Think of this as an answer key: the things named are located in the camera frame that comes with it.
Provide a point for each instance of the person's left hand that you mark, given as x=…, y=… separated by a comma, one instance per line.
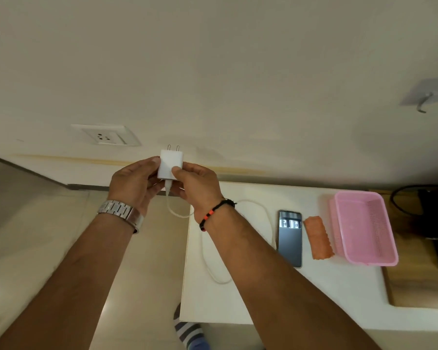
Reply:
x=135, y=185

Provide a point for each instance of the person's right hand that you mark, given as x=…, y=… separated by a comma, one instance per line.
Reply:
x=199, y=187

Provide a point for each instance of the white charger adapter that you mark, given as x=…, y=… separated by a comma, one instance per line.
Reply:
x=169, y=162

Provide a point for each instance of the black smartphone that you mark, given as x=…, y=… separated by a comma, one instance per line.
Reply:
x=290, y=244

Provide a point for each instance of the orange cleaning cloth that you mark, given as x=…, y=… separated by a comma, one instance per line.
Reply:
x=318, y=238

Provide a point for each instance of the person's right forearm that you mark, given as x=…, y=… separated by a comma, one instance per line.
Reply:
x=284, y=295

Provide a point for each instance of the person's left forearm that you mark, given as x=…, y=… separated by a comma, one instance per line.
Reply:
x=69, y=284

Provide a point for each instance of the person's left striped sock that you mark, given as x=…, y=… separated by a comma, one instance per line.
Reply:
x=188, y=333

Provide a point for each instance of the silver metal wristwatch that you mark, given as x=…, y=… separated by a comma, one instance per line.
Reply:
x=122, y=213

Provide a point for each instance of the pink plastic basket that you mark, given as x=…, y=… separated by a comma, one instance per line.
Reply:
x=361, y=229

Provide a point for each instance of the brown wooden board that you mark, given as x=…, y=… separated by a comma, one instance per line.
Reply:
x=419, y=284

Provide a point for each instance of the white wall socket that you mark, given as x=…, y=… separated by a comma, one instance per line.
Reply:
x=106, y=136

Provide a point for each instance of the clear adhesive wall hook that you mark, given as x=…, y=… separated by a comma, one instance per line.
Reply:
x=425, y=92

